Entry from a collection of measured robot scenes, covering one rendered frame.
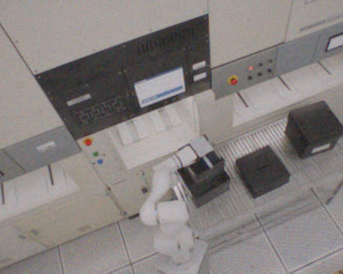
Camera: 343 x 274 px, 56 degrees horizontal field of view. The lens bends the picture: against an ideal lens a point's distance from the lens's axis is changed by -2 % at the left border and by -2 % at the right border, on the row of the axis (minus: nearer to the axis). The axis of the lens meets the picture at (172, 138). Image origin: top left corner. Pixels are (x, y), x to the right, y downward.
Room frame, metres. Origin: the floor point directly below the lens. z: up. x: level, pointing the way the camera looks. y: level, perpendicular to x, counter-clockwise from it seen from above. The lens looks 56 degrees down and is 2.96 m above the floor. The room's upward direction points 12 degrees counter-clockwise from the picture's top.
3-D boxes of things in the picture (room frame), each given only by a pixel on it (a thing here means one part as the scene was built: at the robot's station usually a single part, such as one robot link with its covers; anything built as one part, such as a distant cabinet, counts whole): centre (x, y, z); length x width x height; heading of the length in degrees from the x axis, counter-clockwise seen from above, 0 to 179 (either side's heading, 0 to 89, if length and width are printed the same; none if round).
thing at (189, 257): (0.56, 0.10, 0.85); 0.19 x 0.19 x 0.18
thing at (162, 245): (0.56, 0.14, 1.07); 0.19 x 0.12 x 0.24; 86
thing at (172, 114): (1.58, 0.02, 0.89); 0.22 x 0.21 x 0.04; 11
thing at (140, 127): (1.53, 0.29, 0.89); 0.22 x 0.21 x 0.04; 11
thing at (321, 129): (1.20, -1.02, 0.89); 0.29 x 0.29 x 0.25; 7
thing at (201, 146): (1.02, -0.15, 1.12); 0.24 x 0.20 x 0.32; 20
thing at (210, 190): (1.02, -0.15, 0.85); 0.28 x 0.28 x 0.17; 20
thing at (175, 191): (1.07, -0.59, 0.38); 1.30 x 0.60 x 0.76; 101
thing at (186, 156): (0.99, -0.05, 1.26); 0.11 x 0.10 x 0.07; 110
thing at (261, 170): (1.01, -0.58, 0.83); 0.29 x 0.29 x 0.13; 13
